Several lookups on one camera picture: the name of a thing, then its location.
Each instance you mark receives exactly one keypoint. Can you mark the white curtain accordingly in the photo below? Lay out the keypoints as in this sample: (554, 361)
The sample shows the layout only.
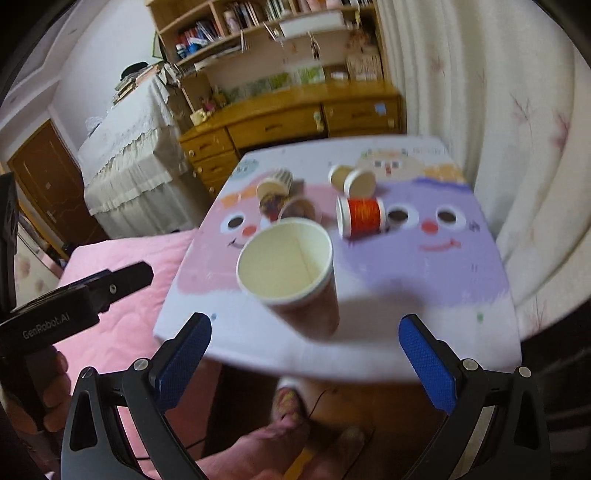
(508, 138)

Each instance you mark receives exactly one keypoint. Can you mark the orange paper cup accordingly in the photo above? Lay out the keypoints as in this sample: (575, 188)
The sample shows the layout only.
(367, 214)

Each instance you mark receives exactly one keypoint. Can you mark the person's left hand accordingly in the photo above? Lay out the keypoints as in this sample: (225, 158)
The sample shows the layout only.
(57, 397)

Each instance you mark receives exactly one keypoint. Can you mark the large white paper cup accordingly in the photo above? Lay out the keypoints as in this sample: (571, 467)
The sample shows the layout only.
(286, 263)

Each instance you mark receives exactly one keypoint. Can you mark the beige paper cup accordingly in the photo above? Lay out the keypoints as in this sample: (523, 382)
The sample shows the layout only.
(338, 177)
(361, 182)

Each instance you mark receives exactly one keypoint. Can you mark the striped paper cup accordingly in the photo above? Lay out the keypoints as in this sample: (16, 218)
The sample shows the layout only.
(276, 183)

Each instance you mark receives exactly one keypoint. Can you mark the small beige desk ornament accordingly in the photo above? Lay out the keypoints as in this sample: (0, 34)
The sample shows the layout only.
(201, 117)

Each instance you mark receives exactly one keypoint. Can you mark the wooden bookshelf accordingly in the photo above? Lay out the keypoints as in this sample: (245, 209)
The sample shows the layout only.
(203, 41)

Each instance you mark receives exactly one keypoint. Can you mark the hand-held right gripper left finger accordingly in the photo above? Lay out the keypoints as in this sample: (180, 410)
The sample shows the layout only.
(183, 357)

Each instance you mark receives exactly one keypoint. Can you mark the wooden desk with drawers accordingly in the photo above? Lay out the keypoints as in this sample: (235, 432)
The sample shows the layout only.
(277, 124)

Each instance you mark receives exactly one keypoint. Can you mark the patterned slipper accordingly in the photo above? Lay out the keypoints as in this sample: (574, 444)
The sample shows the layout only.
(291, 399)

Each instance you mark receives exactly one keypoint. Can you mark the pink bedspread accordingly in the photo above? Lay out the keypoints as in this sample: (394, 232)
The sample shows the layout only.
(120, 332)

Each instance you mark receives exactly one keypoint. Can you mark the brown paper cup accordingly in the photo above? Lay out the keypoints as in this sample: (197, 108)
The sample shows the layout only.
(298, 210)

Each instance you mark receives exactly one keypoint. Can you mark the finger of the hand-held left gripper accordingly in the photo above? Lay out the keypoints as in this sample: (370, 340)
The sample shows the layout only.
(124, 279)

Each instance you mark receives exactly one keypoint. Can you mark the white lace furniture cover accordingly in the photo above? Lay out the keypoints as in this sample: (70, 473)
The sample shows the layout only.
(134, 157)

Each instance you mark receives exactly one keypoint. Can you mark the cartoon printed tablecloth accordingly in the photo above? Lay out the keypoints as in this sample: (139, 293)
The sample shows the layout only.
(415, 281)

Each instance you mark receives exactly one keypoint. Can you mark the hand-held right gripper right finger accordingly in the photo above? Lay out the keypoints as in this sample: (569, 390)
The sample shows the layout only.
(427, 364)

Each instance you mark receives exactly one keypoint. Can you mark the brown wooden door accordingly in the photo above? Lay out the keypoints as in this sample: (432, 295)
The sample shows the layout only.
(51, 184)

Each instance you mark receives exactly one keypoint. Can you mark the stack of books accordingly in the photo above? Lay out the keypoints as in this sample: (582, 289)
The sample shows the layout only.
(136, 81)

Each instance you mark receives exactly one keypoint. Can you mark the person's leg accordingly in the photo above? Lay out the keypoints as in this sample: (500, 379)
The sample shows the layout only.
(258, 454)

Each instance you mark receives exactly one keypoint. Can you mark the dark patterned paper cup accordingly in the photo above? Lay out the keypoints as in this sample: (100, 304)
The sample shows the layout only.
(271, 205)

